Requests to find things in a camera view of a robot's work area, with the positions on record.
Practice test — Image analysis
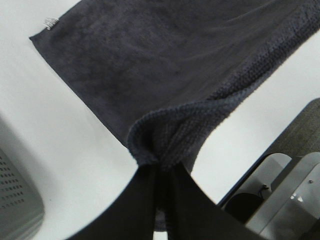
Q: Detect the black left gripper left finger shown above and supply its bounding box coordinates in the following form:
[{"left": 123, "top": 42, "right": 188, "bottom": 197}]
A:
[{"left": 69, "top": 165, "right": 157, "bottom": 240}]

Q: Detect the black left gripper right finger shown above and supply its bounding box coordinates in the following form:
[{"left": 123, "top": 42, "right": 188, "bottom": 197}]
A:
[{"left": 166, "top": 164, "right": 263, "bottom": 240}]

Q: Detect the grey perforated plastic basket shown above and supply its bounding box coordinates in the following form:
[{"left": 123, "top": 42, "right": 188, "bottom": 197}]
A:
[{"left": 0, "top": 119, "right": 45, "bottom": 240}]

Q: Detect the dark grey towel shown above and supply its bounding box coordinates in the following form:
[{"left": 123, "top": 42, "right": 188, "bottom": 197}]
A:
[{"left": 30, "top": 0, "right": 320, "bottom": 232}]

